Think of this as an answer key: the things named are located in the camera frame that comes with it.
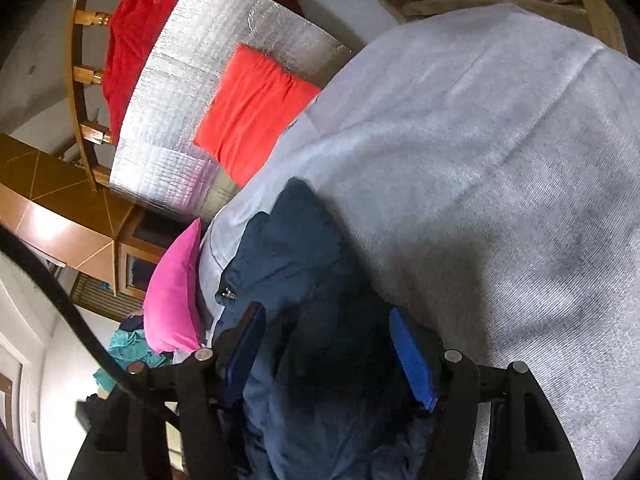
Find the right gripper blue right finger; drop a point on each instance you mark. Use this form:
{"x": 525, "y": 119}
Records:
{"x": 419, "y": 350}

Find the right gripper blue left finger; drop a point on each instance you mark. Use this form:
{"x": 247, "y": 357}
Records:
{"x": 236, "y": 349}

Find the navy blue puffer jacket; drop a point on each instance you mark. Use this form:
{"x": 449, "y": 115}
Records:
{"x": 327, "y": 397}

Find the pink pillow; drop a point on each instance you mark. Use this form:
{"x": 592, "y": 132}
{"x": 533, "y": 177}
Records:
{"x": 170, "y": 317}

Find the teal garment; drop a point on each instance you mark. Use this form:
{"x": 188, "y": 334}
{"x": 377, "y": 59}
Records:
{"x": 128, "y": 347}

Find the wooden cabinet at pillar base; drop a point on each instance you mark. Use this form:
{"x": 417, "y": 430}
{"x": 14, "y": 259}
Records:
{"x": 143, "y": 238}

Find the silver foil insulation sheet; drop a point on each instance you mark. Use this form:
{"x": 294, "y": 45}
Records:
{"x": 156, "y": 163}

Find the grey bed blanket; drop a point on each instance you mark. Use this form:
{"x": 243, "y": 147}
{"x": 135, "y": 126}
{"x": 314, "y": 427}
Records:
{"x": 484, "y": 166}

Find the red-orange pillow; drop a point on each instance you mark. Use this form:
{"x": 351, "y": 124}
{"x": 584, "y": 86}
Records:
{"x": 256, "y": 100}

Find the wooden stair railing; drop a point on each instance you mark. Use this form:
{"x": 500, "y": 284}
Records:
{"x": 88, "y": 133}

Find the red cloth on railing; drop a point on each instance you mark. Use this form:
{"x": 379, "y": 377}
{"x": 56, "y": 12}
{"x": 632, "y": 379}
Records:
{"x": 134, "y": 27}

